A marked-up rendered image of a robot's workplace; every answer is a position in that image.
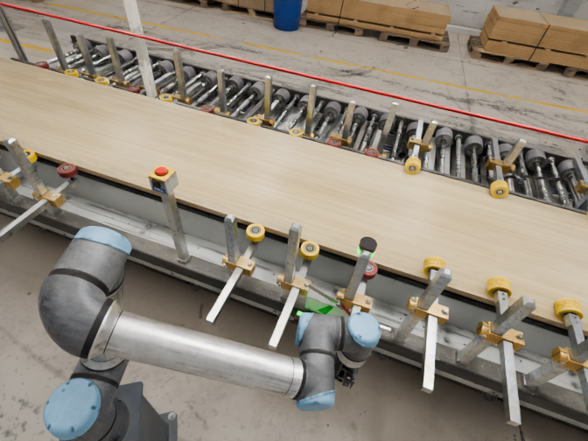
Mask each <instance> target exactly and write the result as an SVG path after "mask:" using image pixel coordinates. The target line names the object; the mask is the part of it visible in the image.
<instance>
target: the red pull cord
mask: <svg viewBox="0 0 588 441"><path fill-rule="evenodd" d="M0 5H2V6H6V7H11V8H14V9H18V10H21V11H29V12H32V13H36V14H39V15H44V16H48V17H51V18H58V19H62V20H66V21H69V22H74V23H77V24H81V25H88V26H92V27H95V28H99V29H103V30H107V31H111V32H117V33H121V34H125V35H129V36H132V37H137V38H140V39H147V40H151V41H155V42H158V43H162V44H166V45H170V46H176V47H180V48H185V49H188V50H192V51H195V52H200V53H206V54H210V55H214V56H218V57H222V58H225V59H229V60H236V61H240V62H243V63H248V64H251V65H255V66H259V67H266V68H269V69H273V70H277V71H281V72H285V73H288V74H295V75H299V76H303V77H306V78H311V79H314V80H318V81H325V82H329V83H332V84H336V85H341V86H344V87H348V88H354V89H359V90H362V91H366V92H369V93H374V94H378V95H384V96H388V97H392V98H396V99H399V100H404V101H407V102H414V103H417V104H422V105H425V106H429V107H433V108H437V109H443V110H447V111H451V112H455V113H459V114H462V115H467V116H473V117H477V118H480V119H485V120H488V121H492V122H496V123H503V124H506V125H510V126H515V127H518V128H522V129H525V130H533V131H536V132H540V133H544V134H548V135H552V136H555V137H562V138H566V139H570V140H573V141H578V142H581V143H585V144H588V140H587V139H583V138H579V137H575V136H569V135H565V134H561V133H557V132H553V131H549V130H546V129H538V128H535V127H531V126H528V125H523V124H519V123H516V122H509V121H505V120H501V119H497V118H493V117H490V116H486V115H479V114H475V113H472V112H467V111H464V110H460V109H455V108H449V107H446V106H441V105H437V104H434V103H430V102H426V101H419V100H415V99H411V98H408V97H404V96H400V95H396V94H390V93H385V92H382V91H378V90H373V89H370V88H366V87H359V86H355V85H352V84H348V83H344V82H340V81H336V80H329V79H326V78H322V77H318V76H314V75H310V74H307V73H300V72H296V71H292V70H288V69H284V68H281V67H276V66H270V65H266V64H262V63H258V62H254V61H251V60H246V59H240V58H236V57H232V56H228V55H225V54H220V53H217V52H210V51H206V50H202V49H199V48H194V47H190V46H187V45H180V44H176V43H172V42H169V41H164V40H161V39H157V38H150V37H146V36H143V35H138V34H135V33H131V32H127V31H120V30H117V29H113V28H108V27H105V26H101V25H97V24H90V23H87V22H82V21H79V20H75V19H71V18H67V17H61V16H56V15H53V14H49V13H45V12H41V11H37V10H31V9H26V8H23V7H19V6H16V5H11V4H7V3H0Z"/></svg>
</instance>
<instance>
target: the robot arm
mask: <svg viewBox="0 0 588 441"><path fill-rule="evenodd" d="M130 251H131V244H130V242H129V241H128V240H127V239H126V238H125V237H124V236H122V235H121V234H119V233H117V232H116V231H114V230H111V229H108V228H105V227H97V226H89V227H84V228H82V229H81V230H80V231H79V232H78V233H77V235H76V236H74V237H73V238H72V241H71V242H70V244H69V245H68V247H67V248H66V250H65V252H64V253H63V255H62V256H61V257H60V259H59V260H58V261H57V263H56V264H55V266H54V267H53V269H52V270H51V272H50V273H49V275H48V277H46V278H45V280H44V282H43V283H42V285H41V287H40V290H39V293H38V312H39V316H40V319H41V321H42V324H43V326H44V328H45V330H46V332H47V333H48V335H49V336H50V337H51V339H52V340H53V341H54V342H55V343H56V344H57V345H58V346H59V347H60V348H61V349H62V350H64V351H66V352H67V353H69V354H71V355H73V356H76V357H79V361H78V363H77V365H76V367H75V369H74V371H73V373H72V375H71V377H70V379H69V380H68V381H67V382H64V383H63V384H61V385H60V386H59V387H57V388H56V389H55V390H54V391H53V392H52V394H51V395H50V397H49V398H48V400H47V403H46V405H45V407H44V412H43V420H44V424H45V427H46V428H47V429H48V430H49V431H50V432H51V434H52V435H53V436H55V437H56V438H58V439H62V440H64V441H122V440H123V438H124V436H125V434H126V432H127V430H128V428H129V425H130V411H129V408H128V406H127V405H126V403H125V402H124V401H123V400H122V399H120V398H118V397H116V396H115V395H116V391H117V390H118V387H119V385H120V382H121V380H122V378H123V374H124V372H125V369H126V367H127V365H128V363H129V361H137V362H141V363H144V364H149V365H152V366H156V367H160V368H167V369H170V370H175V371H179V372H182V373H186V374H190V375H197V376H200V377H205V378H208V379H212V380H216V381H220V382H226V383H230V384H234V385H238V386H242V387H245V388H250V389H256V390H260V391H264V392H268V393H271V394H276V395H280V396H286V397H287V398H289V399H292V400H296V401H297V402H296V405H297V408H298V409H299V410H304V411H321V410H329V409H330V408H331V407H332V406H333V405H334V401H335V392H336V390H335V380H338V381H339V382H342V388H344V387H345V386H346V387H348V385H349V384H351V385H350V389H351V387H352V386H353V385H354V382H355V377H356V374H357V372H358V369H359V368H360V367H361V366H363V365H364V363H365V362H366V361H367V359H368V357H371V356H372V354H371V353H372V351H373V350H374V348H375V347H376V346H377V344H378V342H379V338H380V337H381V328H380V325H379V323H378V322H377V320H376V319H375V318H374V317H373V316H371V315H370V314H368V313H365V312H356V313H355V314H353V315H351V316H350V318H349V317H342V316H334V315H326V314H318V313H314V312H313V313H309V312H303V313H302V314H301V315H300V317H299V321H298V326H297V335H296V341H295V345H296V347H300V349H299V358H292V357H290V356H286V355H283V354H280V353H274V352H271V351H267V350H264V349H261V348H258V347H254V346H249V345H245V344H242V343H239V342H235V341H232V340H229V339H223V338H220V337H217V336H213V335H211V334H207V333H203V332H198V331H195V330H192V329H188V328H185V327H182V326H178V325H173V324H170V323H166V322H163V321H160V320H156V319H154V318H147V317H145V316H141V315H138V314H135V313H131V312H128V311H124V310H123V279H124V264H125V262H126V260H127V258H128V256H130ZM334 351H337V353H336V354H334ZM338 378H339V379H338ZM334 379H335V380H334Z"/></svg>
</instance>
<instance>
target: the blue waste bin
mask: <svg viewBox="0 0 588 441"><path fill-rule="evenodd" d="M302 2H303V0H273V8H274V12H273V13H274V27H275V28H276V29H278V30H280V31H285V32H294V31H296V30H298V28H299V22H300V16H301V9H302Z"/></svg>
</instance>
